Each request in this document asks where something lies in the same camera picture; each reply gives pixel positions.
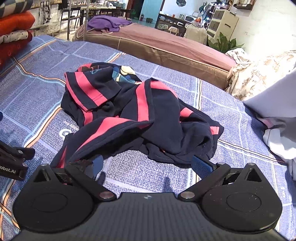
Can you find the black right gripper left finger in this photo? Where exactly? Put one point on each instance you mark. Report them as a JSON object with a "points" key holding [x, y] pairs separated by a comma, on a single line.
{"points": [[58, 199]]}

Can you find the grey white clothes pile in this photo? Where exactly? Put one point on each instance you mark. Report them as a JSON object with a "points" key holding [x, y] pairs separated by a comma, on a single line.
{"points": [[275, 107]]}

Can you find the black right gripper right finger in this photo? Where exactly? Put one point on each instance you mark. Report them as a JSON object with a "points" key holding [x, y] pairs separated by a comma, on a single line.
{"points": [[239, 200]]}

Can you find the red folded blanket stack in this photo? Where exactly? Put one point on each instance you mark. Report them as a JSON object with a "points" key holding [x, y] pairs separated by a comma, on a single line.
{"points": [[16, 20]]}

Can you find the purple cloth on bed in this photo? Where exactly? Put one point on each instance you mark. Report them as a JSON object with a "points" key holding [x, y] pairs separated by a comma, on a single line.
{"points": [[105, 22]]}

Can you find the floral beige blanket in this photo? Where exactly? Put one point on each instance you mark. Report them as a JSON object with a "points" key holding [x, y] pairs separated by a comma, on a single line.
{"points": [[251, 76]]}

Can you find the navy pink Mickey shirt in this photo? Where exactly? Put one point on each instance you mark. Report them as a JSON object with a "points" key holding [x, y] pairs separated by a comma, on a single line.
{"points": [[116, 112]]}

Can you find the blue plaid bed sheet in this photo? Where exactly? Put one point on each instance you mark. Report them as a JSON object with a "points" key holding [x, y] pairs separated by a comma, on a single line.
{"points": [[32, 87]]}

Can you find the dark tv stand shelf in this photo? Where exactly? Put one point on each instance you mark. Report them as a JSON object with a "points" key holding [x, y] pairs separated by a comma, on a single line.
{"points": [[164, 22]]}

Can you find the cream drawer cabinet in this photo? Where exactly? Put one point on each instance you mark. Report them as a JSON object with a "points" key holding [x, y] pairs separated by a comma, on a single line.
{"points": [[223, 21]]}

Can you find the green potted plant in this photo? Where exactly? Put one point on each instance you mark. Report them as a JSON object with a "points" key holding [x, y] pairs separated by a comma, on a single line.
{"points": [[223, 45]]}

